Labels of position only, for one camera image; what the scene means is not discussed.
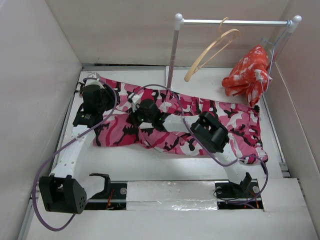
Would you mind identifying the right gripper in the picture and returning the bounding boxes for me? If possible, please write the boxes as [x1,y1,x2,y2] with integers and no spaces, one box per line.
[127,103,154,127]

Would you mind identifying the pink camouflage trousers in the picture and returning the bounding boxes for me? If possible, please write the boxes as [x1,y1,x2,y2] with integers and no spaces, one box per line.
[94,78,268,165]

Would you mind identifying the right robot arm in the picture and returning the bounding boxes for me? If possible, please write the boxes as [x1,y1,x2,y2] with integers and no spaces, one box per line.
[128,95,252,197]

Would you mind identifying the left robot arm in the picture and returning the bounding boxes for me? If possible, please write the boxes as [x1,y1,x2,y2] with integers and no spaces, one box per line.
[39,78,118,214]

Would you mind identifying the wooden clothes hanger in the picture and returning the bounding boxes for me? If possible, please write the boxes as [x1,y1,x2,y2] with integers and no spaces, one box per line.
[184,17,241,82]

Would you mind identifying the silver foil tape strip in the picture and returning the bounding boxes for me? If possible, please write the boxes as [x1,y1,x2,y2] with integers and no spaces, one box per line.
[126,180,218,211]

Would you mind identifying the white clothes rack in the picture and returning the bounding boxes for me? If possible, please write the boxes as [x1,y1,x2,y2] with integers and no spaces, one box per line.
[166,13,302,89]

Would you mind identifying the orange white patterned garment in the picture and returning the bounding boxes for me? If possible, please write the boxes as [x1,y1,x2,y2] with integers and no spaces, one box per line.
[221,44,272,107]

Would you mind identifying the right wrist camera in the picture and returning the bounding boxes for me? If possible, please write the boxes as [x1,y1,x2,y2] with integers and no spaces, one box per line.
[127,92,141,112]

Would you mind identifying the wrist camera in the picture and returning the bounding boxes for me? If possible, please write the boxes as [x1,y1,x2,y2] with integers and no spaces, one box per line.
[127,92,141,112]
[83,72,104,89]

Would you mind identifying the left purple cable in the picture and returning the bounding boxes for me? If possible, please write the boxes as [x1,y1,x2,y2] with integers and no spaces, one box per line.
[32,77,121,231]

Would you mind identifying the purple cable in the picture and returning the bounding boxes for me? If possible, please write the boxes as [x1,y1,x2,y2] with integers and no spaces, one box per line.
[129,84,270,208]
[32,77,121,231]

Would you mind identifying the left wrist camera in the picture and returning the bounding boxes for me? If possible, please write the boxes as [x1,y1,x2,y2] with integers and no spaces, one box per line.
[83,72,104,89]

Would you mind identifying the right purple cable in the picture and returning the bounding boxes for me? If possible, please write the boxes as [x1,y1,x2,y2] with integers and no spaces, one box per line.
[129,84,270,208]

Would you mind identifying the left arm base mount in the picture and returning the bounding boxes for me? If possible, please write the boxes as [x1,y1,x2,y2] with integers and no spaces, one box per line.
[84,173,128,211]

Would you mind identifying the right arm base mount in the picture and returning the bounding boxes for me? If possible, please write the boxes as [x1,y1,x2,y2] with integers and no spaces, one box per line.
[213,172,264,210]

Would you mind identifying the blue wire hanger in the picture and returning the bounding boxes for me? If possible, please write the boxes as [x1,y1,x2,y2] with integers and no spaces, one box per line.
[261,20,295,94]

